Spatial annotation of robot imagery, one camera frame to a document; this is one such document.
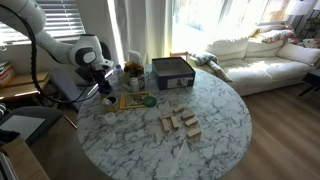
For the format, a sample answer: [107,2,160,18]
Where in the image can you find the wooden block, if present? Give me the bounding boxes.
[159,113,174,121]
[161,118,172,133]
[184,116,200,127]
[170,115,181,130]
[180,111,196,121]
[186,127,203,139]
[172,104,186,114]

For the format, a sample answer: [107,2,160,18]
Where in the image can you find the white flat sheet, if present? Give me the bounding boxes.
[0,114,47,141]

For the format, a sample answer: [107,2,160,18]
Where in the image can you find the white napkin stack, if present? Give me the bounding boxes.
[128,49,143,66]

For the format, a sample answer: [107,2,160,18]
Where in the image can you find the wooden desk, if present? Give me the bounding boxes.
[0,70,51,101]

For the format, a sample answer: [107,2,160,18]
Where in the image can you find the black coffee table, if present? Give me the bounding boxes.
[298,71,320,98]

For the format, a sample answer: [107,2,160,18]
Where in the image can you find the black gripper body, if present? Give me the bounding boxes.
[83,68,113,84]

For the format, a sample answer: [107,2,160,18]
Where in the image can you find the glass shaker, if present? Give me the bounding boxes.
[138,74,147,90]

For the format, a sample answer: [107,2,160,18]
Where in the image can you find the wooden chair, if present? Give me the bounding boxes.
[169,50,190,63]

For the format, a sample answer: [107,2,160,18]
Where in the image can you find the white curtain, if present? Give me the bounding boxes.
[76,0,174,66]

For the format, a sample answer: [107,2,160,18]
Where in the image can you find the wire condiment caddy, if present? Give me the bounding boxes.
[114,61,148,93]

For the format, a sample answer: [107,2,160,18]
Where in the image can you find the dark grey armchair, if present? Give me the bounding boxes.
[0,105,64,146]

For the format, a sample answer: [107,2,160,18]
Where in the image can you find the white bottle with blue cap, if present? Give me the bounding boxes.
[113,64,125,85]

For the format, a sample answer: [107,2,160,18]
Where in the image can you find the green round lid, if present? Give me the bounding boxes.
[142,96,158,108]

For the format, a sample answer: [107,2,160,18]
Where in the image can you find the white sofa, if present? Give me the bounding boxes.
[196,28,320,98]

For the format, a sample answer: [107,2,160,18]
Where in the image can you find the stacked books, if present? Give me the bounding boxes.
[0,61,16,86]

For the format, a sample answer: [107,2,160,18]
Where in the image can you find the brown cardboard box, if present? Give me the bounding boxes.
[0,136,51,180]

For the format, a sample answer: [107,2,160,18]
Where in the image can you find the blue cardboard box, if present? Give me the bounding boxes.
[151,56,197,91]

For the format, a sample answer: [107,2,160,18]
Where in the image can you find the small white jar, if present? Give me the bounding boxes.
[129,77,140,93]

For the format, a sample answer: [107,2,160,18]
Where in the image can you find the grey office chair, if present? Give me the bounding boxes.
[74,40,113,88]

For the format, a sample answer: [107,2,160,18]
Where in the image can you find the white lamp shade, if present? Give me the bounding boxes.
[284,0,313,17]

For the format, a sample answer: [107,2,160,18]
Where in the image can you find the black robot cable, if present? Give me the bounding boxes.
[0,3,101,104]

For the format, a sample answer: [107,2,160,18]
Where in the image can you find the grey patterned blanket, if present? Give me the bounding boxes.
[189,51,234,83]

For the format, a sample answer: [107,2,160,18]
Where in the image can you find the yellow dog picture book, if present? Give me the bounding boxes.
[119,91,151,110]

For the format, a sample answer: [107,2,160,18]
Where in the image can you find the dark jar with yellow lid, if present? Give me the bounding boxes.
[123,61,134,75]

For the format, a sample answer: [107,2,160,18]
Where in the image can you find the grey padded seat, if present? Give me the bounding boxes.
[49,68,88,112]

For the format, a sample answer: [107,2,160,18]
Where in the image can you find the sauce bottle with red cap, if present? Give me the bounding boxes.
[133,63,145,78]

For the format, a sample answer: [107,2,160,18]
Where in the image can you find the floral cushion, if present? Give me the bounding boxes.
[259,29,296,45]

